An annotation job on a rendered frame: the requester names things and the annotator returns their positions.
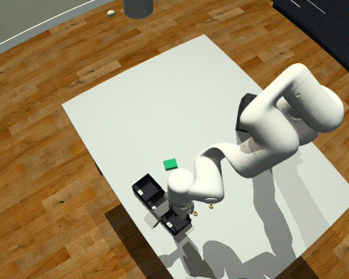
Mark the green rectangular block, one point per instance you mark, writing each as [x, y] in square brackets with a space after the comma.
[170, 164]

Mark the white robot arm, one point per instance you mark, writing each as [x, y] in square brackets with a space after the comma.
[287, 114]

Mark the black three-compartment bin rack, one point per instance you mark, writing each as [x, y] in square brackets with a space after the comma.
[152, 194]

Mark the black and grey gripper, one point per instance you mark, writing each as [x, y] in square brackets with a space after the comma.
[183, 213]

